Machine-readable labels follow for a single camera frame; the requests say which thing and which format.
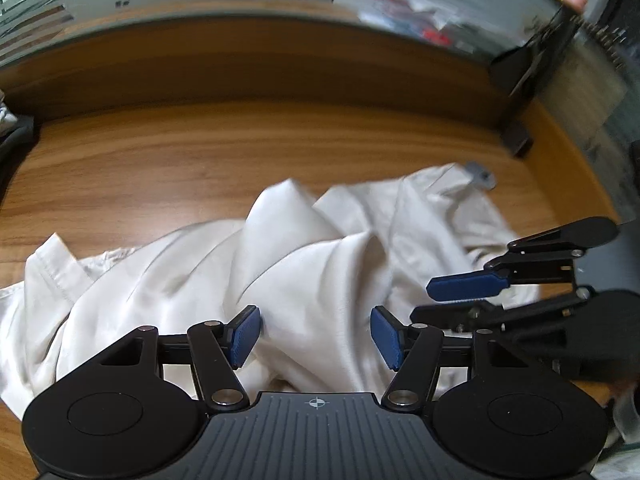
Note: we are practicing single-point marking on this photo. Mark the cream satin shirt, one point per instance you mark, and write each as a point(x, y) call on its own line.
point(310, 270)

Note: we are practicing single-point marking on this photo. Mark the red and white papers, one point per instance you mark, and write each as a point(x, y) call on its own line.
point(415, 15)

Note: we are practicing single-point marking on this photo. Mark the pink toy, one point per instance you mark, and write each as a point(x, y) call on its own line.
point(577, 0)

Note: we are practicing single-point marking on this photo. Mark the wooden desk edge panel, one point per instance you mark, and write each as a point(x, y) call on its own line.
point(565, 150)
point(250, 70)

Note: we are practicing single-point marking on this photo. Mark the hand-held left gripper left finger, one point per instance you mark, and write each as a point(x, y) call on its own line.
point(245, 335)

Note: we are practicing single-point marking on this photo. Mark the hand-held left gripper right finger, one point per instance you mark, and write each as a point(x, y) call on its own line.
point(387, 335)

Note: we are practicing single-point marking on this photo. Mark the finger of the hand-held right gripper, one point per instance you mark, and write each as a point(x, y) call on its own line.
point(465, 285)
point(450, 314)

